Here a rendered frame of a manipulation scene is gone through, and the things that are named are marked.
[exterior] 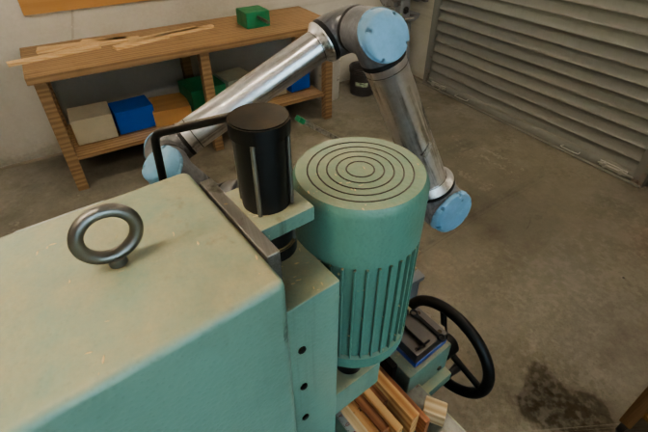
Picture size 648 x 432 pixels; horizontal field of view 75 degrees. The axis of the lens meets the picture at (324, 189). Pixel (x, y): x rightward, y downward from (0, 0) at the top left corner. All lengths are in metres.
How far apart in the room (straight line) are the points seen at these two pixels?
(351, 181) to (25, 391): 0.36
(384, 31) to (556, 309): 1.90
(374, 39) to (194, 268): 0.74
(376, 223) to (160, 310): 0.24
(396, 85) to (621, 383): 1.79
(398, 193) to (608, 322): 2.22
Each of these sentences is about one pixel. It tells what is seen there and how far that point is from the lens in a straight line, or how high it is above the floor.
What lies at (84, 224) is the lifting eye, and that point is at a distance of 0.39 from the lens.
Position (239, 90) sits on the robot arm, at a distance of 1.08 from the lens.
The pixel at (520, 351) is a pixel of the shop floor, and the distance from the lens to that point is 2.33.
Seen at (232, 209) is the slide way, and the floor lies 1.52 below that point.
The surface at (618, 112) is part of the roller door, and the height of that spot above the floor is 0.44.
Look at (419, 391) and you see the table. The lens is 1.04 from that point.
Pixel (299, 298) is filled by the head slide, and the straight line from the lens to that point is 0.49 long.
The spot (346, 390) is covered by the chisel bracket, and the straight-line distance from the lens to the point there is 0.84.
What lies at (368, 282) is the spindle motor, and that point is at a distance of 0.55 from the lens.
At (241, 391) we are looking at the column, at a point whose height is 1.40.
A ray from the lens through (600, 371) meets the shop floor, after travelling 2.43.
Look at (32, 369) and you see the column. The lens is 0.39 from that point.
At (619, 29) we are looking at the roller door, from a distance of 3.63.
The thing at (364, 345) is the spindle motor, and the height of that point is 1.25.
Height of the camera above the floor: 1.80
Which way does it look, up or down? 36 degrees down
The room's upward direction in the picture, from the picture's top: straight up
